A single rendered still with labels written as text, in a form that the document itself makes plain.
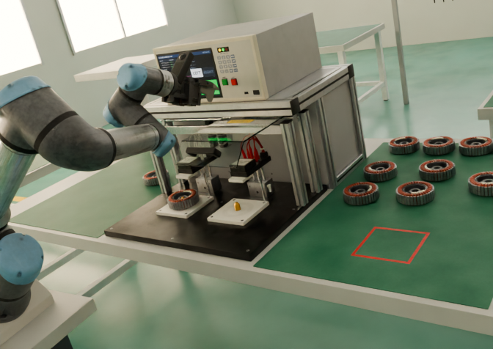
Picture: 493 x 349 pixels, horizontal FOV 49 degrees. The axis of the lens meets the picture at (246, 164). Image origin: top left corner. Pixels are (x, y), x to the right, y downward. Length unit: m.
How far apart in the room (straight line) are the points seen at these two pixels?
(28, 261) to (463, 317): 1.01
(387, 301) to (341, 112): 0.83
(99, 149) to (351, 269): 0.69
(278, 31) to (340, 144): 0.46
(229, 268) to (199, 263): 0.11
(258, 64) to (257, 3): 7.64
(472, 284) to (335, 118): 0.82
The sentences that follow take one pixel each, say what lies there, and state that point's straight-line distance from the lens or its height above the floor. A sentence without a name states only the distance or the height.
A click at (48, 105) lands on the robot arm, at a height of 1.34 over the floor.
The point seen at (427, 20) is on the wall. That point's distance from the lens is 8.15.
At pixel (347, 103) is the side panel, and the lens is 2.00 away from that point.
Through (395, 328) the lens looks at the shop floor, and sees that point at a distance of 2.44.
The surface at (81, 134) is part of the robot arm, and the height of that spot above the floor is 1.27.
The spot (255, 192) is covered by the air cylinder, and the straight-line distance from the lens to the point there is 1.89.
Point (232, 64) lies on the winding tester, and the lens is 1.76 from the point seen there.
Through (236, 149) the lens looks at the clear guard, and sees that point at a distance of 1.53.
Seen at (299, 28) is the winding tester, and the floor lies 1.28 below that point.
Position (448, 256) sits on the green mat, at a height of 0.75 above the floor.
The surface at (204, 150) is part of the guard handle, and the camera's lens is 1.55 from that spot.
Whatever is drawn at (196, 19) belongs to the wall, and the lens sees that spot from 8.83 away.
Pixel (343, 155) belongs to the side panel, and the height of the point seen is 0.82.
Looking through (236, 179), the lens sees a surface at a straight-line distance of 1.78.
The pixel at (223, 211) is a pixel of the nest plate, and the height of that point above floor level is 0.78.
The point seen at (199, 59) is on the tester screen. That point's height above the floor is 1.27.
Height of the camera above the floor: 1.51
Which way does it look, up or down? 19 degrees down
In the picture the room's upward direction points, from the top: 13 degrees counter-clockwise
